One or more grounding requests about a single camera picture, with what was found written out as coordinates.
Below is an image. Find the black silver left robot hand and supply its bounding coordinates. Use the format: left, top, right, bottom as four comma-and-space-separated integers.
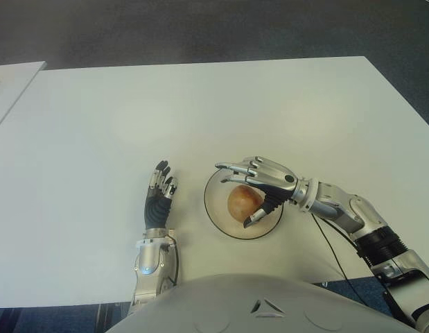
143, 160, 179, 230

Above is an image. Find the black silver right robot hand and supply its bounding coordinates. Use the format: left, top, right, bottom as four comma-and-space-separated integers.
214, 155, 301, 229

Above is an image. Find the red yellow apple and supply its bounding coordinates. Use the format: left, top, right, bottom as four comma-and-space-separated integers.
227, 185, 265, 222

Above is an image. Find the white plate with black rim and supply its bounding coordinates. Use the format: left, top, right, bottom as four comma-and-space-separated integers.
204, 166, 285, 240

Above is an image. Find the grey robot torso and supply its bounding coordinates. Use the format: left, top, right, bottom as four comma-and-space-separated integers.
106, 273, 414, 333

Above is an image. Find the white side table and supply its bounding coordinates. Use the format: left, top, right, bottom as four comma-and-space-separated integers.
0, 61, 47, 135

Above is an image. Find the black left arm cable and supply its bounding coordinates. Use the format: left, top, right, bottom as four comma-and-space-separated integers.
165, 242, 180, 287

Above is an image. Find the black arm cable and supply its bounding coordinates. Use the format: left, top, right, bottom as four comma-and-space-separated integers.
310, 213, 366, 308
165, 242, 180, 287

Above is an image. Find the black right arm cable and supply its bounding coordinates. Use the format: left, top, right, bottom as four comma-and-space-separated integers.
310, 213, 366, 308

